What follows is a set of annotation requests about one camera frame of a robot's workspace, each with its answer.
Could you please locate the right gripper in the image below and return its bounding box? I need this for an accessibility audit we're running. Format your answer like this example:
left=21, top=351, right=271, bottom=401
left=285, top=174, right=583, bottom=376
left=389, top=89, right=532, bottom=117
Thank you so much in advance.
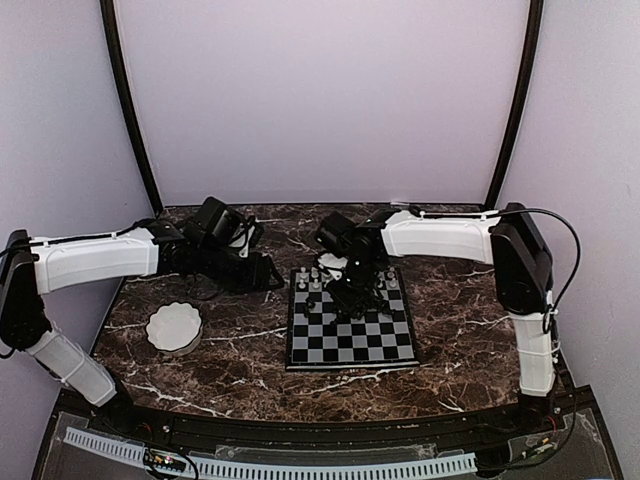
left=325, top=256, right=381, bottom=310

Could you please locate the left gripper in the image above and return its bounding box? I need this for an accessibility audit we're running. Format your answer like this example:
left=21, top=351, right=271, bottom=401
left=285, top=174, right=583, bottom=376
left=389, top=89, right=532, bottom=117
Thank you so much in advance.
left=197, top=241, right=285, bottom=296

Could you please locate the black piece pile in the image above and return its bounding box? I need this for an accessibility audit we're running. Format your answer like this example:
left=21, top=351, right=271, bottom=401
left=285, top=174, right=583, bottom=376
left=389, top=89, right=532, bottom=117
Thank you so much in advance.
left=302, top=292, right=393, bottom=324

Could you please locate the black white chessboard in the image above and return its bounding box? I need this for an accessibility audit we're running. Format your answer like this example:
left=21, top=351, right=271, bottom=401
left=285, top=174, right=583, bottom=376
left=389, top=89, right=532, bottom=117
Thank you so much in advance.
left=285, top=268, right=419, bottom=371

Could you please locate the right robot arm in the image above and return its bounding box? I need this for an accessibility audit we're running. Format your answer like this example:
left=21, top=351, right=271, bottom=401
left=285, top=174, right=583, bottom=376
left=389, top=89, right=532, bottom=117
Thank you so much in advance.
left=315, top=202, right=561, bottom=434

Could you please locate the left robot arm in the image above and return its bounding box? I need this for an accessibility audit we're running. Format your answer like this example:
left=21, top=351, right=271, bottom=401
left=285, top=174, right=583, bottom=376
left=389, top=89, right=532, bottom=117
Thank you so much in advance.
left=1, top=219, right=284, bottom=436

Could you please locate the white scalloped bowl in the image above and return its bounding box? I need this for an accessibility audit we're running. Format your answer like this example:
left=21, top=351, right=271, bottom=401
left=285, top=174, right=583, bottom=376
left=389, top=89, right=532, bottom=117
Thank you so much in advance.
left=145, top=302, right=203, bottom=356

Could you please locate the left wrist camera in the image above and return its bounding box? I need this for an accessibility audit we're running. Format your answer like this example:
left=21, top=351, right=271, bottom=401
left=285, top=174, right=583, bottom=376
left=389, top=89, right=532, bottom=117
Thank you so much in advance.
left=188, top=196, right=246, bottom=250

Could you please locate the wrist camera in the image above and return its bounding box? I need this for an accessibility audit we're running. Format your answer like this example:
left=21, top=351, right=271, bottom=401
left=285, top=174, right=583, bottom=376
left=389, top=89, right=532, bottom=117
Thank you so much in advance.
left=315, top=211, right=356, bottom=257
left=188, top=196, right=246, bottom=250

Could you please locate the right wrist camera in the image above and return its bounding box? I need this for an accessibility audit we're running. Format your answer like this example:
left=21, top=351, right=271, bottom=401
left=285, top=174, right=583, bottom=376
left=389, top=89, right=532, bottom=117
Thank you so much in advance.
left=315, top=211, right=356, bottom=257

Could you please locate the black front rail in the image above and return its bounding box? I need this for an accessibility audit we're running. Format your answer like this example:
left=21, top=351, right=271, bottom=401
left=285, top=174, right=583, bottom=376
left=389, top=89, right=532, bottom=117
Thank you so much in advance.
left=54, top=387, right=596, bottom=451

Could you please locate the white perforated cable tray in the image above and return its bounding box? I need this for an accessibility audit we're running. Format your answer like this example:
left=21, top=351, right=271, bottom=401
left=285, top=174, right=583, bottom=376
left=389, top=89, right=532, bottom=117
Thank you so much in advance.
left=63, top=427, right=477, bottom=479

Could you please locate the left black frame post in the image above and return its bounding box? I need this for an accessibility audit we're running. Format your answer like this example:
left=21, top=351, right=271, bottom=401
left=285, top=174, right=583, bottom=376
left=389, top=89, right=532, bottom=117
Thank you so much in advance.
left=99, top=0, right=164, bottom=215

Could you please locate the black frame post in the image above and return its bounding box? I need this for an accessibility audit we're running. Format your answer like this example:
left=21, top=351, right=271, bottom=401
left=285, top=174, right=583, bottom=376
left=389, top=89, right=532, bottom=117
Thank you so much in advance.
left=483, top=0, right=544, bottom=210
left=99, top=0, right=164, bottom=215

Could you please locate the right black frame post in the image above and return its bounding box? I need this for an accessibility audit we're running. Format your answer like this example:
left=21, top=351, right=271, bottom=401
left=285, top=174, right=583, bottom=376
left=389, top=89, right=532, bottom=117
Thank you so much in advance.
left=483, top=0, right=544, bottom=210

